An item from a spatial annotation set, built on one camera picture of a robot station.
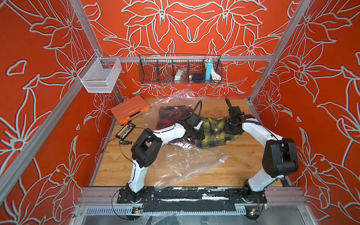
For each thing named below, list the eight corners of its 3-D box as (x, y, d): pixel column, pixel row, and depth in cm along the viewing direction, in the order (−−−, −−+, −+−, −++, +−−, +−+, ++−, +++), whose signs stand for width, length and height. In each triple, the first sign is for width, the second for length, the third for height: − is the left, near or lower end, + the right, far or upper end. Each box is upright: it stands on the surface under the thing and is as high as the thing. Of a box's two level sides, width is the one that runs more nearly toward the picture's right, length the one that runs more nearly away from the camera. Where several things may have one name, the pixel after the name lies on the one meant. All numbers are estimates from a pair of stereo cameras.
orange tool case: (119, 126, 102) (117, 123, 99) (110, 111, 112) (109, 108, 109) (151, 109, 113) (150, 106, 110) (141, 96, 122) (140, 93, 119)
